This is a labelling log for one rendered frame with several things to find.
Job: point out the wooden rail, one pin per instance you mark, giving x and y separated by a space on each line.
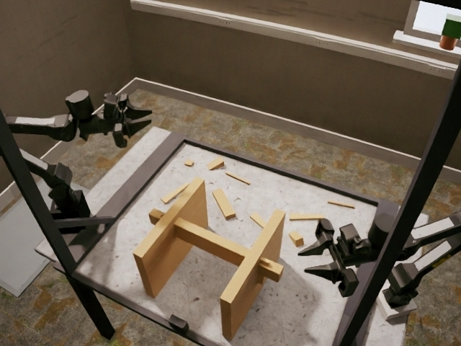
217 245

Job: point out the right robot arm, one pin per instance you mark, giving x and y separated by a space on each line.
404 278

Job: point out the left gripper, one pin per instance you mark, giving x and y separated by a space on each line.
124 125

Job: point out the tan wooden board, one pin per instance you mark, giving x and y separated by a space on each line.
161 252
242 290

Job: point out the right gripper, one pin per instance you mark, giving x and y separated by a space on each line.
333 271

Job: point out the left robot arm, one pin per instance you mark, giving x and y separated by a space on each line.
61 128

